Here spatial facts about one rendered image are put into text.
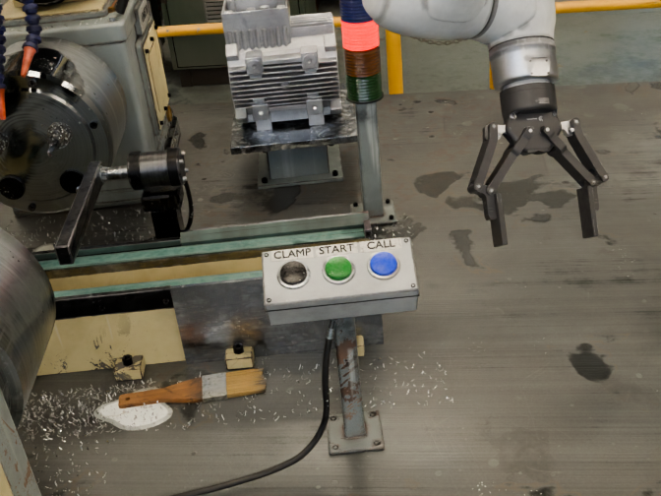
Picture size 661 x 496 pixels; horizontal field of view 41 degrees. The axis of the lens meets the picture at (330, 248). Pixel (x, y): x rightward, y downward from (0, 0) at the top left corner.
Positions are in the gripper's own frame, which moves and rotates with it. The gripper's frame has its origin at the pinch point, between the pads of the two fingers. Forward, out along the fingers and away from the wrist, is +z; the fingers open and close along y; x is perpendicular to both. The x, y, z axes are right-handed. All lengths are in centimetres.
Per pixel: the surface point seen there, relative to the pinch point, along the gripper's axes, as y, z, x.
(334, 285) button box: -34.2, 4.8, -15.3
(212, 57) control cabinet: 2, -127, 318
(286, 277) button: -39.2, 3.3, -14.1
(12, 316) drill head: -68, 4, -11
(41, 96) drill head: -66, -30, 31
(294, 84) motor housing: -22, -35, 44
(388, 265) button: -28.4, 3.2, -16.9
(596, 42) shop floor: 194, -117, 284
